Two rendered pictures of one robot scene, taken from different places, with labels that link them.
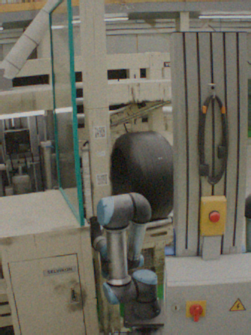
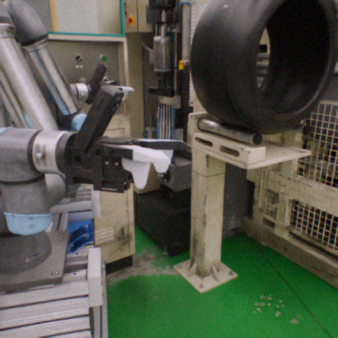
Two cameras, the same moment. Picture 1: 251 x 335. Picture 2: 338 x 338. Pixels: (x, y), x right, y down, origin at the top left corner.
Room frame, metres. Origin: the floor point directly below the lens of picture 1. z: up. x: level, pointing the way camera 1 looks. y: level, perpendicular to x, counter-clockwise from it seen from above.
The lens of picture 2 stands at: (1.87, -1.39, 1.21)
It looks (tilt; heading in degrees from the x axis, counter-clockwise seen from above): 19 degrees down; 75
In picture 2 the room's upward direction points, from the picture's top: straight up
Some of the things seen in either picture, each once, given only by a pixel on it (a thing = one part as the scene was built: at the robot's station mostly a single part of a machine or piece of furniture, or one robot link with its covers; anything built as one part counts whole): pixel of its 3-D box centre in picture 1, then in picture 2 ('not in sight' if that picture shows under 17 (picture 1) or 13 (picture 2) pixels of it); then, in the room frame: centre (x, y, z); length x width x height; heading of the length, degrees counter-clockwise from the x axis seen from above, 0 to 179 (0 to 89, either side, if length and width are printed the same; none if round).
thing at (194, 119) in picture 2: not in sight; (224, 120); (2.54, 0.08, 0.90); 0.40 x 0.03 x 0.10; 17
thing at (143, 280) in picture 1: (143, 284); not in sight; (1.72, -0.08, 0.88); 0.13 x 0.12 x 0.14; 112
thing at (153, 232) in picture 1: (146, 233); (225, 145); (2.46, -0.13, 0.84); 0.36 x 0.09 x 0.06; 107
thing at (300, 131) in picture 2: not in sight; (274, 123); (2.72, -0.05, 0.90); 0.35 x 0.05 x 0.05; 107
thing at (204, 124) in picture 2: (146, 224); (227, 131); (2.46, -0.13, 0.90); 0.35 x 0.05 x 0.05; 107
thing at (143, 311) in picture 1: (146, 303); not in sight; (1.73, -0.08, 0.77); 0.15 x 0.15 x 0.10
